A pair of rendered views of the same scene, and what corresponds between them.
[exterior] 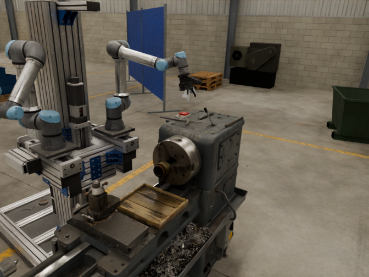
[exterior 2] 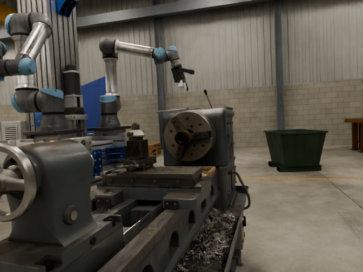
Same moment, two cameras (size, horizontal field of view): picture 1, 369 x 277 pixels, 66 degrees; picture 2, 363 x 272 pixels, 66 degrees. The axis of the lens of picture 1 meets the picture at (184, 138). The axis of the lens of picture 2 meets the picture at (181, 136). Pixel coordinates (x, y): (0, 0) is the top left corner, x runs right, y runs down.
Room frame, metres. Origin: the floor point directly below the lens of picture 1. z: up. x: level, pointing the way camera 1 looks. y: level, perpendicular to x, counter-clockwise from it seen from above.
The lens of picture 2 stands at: (0.00, 0.54, 1.18)
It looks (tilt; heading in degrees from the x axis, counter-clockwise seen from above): 3 degrees down; 346
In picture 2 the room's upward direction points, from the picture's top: 3 degrees counter-clockwise
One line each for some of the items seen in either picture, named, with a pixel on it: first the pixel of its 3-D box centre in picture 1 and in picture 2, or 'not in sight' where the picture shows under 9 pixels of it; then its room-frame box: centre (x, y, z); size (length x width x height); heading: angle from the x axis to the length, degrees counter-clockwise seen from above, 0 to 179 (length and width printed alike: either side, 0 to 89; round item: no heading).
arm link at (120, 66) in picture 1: (120, 77); (111, 77); (2.21, 0.51, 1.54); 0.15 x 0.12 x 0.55; 167
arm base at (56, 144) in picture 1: (52, 139); (54, 121); (1.69, 0.84, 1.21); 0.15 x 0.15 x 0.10
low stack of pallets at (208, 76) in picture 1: (205, 80); (145, 150); (9.88, -0.64, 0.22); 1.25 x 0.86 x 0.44; 154
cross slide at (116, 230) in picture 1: (107, 223); (150, 175); (1.21, 0.38, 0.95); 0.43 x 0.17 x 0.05; 59
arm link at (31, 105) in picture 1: (27, 87); (25, 63); (1.72, 0.97, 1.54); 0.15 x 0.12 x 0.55; 74
